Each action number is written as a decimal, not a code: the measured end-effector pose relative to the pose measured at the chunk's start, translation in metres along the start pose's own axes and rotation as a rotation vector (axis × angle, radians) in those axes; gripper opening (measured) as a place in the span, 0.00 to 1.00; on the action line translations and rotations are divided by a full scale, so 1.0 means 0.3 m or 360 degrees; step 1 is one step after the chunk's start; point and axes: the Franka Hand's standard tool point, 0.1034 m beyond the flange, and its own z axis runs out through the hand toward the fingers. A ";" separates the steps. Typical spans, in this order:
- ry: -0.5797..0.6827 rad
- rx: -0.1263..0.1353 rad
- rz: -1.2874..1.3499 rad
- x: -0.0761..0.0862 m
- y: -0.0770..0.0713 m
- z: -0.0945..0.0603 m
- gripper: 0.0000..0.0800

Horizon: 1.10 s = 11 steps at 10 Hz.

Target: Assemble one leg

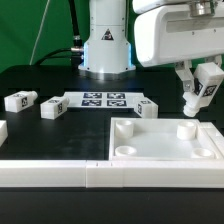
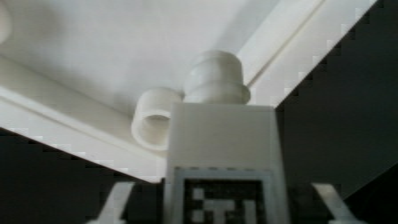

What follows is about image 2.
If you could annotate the white leg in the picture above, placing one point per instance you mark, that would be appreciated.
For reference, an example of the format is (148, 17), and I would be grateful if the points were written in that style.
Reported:
(224, 183)

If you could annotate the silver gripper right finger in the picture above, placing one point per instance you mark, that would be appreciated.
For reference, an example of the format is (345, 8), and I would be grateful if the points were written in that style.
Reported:
(336, 206)

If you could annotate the white square tabletop part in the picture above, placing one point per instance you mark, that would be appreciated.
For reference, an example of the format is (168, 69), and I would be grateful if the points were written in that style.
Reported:
(89, 50)

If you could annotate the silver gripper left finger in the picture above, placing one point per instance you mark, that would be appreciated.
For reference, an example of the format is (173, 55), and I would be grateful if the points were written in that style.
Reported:
(111, 214)

